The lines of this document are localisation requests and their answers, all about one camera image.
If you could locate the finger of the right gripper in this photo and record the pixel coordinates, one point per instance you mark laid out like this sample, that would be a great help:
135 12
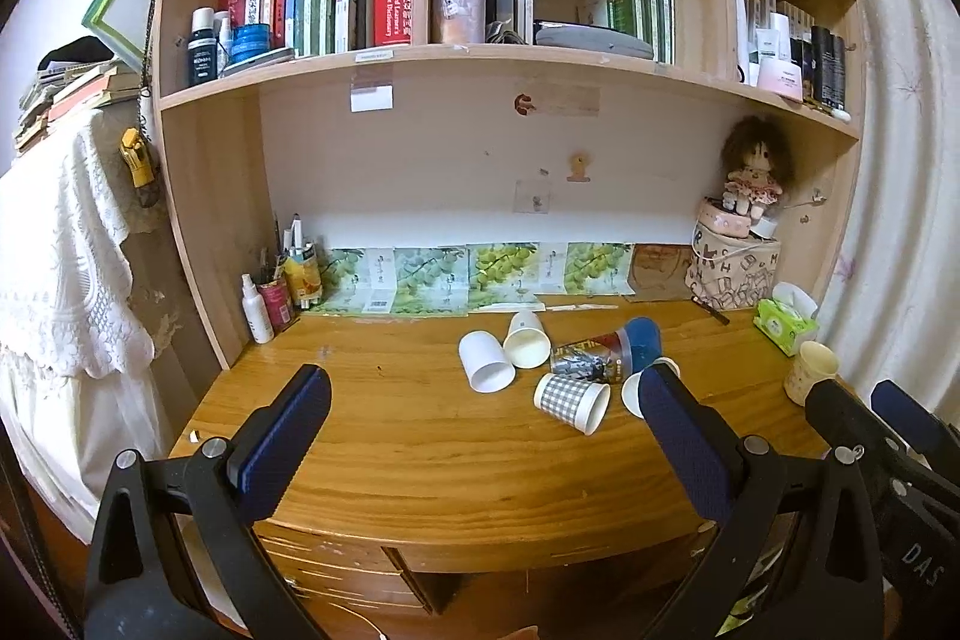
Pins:
929 435
914 502

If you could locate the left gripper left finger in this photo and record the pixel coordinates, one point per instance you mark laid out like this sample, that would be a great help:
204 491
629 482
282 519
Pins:
141 582

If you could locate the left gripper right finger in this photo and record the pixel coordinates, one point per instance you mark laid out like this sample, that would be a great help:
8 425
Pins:
795 553

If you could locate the brown sleeved paper cup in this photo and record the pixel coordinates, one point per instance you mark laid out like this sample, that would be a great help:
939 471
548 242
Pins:
630 393

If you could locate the blue plastic cup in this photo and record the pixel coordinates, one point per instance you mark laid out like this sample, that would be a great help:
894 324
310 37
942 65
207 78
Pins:
643 343

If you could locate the grey checkered paper cup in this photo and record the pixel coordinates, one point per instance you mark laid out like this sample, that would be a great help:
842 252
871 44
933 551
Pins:
575 401

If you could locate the white cup with leaf print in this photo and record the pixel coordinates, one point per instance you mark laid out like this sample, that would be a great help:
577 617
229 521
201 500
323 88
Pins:
526 345

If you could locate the plain white paper cup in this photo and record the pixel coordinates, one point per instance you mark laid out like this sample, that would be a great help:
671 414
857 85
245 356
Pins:
487 368

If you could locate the cream patterned mug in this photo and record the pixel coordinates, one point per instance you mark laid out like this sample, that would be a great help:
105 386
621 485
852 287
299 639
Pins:
812 363

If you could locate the black pen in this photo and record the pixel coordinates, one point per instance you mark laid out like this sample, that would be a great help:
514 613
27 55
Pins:
718 316

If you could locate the green tissue box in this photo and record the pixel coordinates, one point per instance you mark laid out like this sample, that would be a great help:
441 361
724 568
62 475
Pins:
788 317

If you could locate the white spray bottle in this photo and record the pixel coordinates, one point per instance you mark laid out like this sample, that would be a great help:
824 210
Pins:
255 311

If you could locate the letter print fabric bag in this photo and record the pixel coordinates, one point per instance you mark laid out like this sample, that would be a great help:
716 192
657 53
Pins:
728 273

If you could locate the pink tube container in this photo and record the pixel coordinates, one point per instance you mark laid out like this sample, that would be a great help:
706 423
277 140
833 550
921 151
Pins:
276 298

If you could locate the white lace cloth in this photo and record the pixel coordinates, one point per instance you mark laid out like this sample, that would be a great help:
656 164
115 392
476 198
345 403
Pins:
77 386

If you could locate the yellow pen holder can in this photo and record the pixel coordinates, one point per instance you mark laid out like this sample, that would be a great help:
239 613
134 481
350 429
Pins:
302 274

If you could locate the pink round box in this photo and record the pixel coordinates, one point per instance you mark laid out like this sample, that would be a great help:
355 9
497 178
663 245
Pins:
724 223

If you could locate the brown haired rag doll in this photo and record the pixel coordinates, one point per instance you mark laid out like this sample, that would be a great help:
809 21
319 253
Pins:
759 168

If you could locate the yellow black tool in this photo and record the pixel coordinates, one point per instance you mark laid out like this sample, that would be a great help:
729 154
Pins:
137 158

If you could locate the stack of books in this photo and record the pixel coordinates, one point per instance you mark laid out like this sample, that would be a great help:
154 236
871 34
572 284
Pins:
62 87

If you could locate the wooden bookshelf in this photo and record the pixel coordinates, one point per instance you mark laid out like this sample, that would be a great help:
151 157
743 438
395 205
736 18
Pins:
429 144

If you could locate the dark cosmetic bottle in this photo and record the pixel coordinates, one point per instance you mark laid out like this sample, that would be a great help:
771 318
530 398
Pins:
202 47

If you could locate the grey pouch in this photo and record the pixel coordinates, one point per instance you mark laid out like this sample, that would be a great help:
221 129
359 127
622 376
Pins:
584 37

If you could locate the blue cream jar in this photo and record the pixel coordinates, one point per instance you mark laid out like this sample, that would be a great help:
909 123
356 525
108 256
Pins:
249 41

